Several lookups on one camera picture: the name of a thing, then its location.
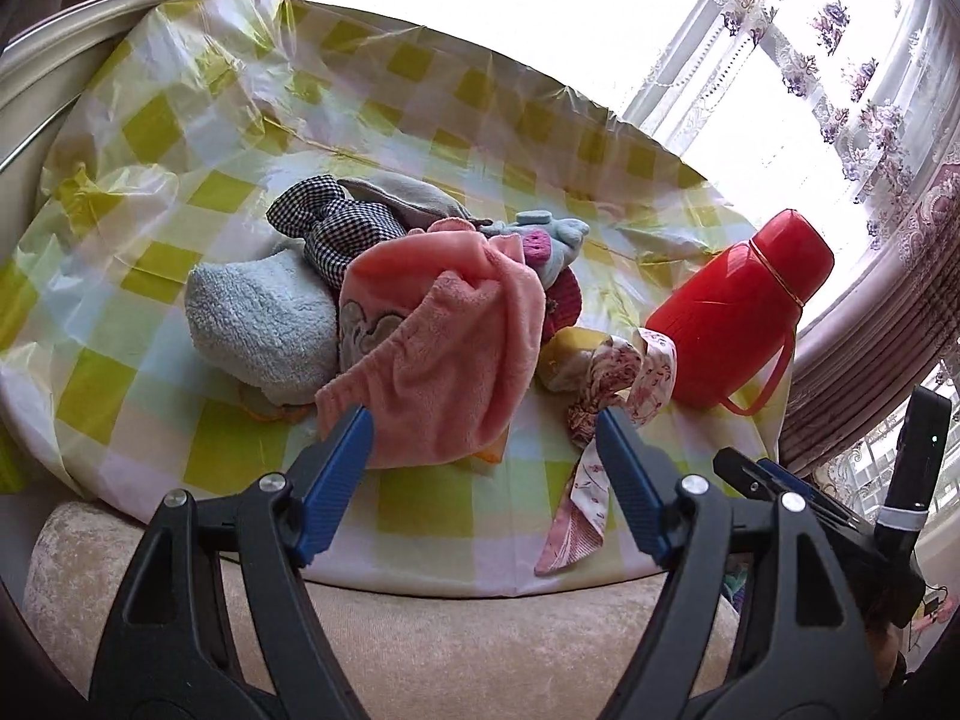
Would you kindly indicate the green object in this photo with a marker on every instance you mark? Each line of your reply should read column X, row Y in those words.
column 11, row 465

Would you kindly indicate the yellow checked plastic tablecloth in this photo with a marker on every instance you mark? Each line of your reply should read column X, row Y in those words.
column 225, row 127

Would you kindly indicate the yellow soft item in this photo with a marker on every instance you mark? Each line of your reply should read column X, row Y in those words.
column 570, row 352

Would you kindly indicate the beige upholstered seat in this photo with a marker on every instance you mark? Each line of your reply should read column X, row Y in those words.
column 487, row 637

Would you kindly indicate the light blue fluffy towel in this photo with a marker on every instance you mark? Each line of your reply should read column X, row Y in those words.
column 255, row 322

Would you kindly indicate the white window frame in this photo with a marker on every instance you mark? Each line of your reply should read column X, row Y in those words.
column 697, row 45

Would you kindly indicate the yellow orange cloth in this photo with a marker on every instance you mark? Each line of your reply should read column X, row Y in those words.
column 496, row 450

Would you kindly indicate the grey cloth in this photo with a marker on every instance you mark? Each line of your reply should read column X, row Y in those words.
column 420, row 199

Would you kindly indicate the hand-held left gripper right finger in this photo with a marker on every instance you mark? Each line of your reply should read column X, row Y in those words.
column 626, row 480

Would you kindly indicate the orange mesh pouch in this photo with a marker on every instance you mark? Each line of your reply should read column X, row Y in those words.
column 274, row 406

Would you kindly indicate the pink patterned curtain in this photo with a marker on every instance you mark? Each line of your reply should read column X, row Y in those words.
column 885, row 292

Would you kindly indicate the black white houndstooth cloth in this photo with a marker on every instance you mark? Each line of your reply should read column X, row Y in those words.
column 337, row 236

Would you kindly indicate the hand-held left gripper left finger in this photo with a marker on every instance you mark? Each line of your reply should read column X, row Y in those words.
column 337, row 480

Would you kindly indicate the pink floral ribbon scarf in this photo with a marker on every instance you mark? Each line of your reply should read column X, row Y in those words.
column 645, row 382

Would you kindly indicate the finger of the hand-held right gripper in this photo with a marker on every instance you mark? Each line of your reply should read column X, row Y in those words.
column 799, row 486
column 746, row 476

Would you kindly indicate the red plastic thermos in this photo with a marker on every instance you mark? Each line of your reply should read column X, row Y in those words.
column 720, row 315

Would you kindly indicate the sheer floral curtain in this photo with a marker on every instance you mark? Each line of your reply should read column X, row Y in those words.
column 840, row 30

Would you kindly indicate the pink fluffy towel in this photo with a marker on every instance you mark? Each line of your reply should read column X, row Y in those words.
column 450, row 360

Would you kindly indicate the light blue plush toy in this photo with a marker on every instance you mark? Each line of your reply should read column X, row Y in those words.
column 559, row 240

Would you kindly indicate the silver chair backrest frame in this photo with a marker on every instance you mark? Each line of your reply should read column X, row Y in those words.
column 60, row 52

